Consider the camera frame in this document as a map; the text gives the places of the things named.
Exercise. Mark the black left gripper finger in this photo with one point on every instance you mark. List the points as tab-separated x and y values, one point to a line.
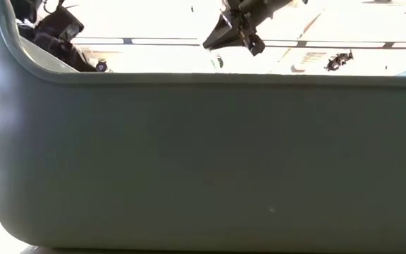
65	53

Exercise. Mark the small black distant object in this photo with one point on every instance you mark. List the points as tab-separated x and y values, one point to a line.
337	63

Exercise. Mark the dark grey plastic bin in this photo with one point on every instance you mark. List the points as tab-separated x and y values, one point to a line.
203	158

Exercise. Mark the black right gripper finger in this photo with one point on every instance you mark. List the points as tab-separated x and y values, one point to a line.
224	37

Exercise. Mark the green toothbrush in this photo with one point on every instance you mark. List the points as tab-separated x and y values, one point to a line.
212	64

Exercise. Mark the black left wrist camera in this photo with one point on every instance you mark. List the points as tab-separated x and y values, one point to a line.
63	24

